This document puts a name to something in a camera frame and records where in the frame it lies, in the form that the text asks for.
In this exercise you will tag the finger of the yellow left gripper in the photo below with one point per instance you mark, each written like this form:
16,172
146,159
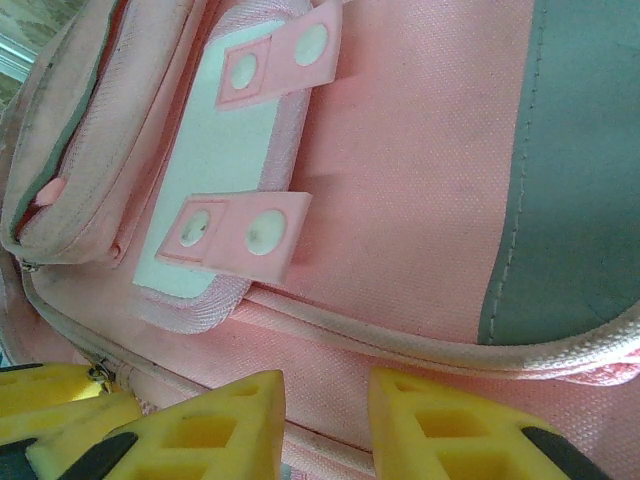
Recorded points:
60,420
45,382

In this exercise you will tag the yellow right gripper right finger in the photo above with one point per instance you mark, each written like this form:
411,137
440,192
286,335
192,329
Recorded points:
400,415

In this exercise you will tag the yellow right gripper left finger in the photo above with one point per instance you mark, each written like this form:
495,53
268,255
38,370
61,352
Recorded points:
250,410

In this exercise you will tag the pink student backpack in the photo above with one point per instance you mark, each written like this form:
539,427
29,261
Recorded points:
400,200

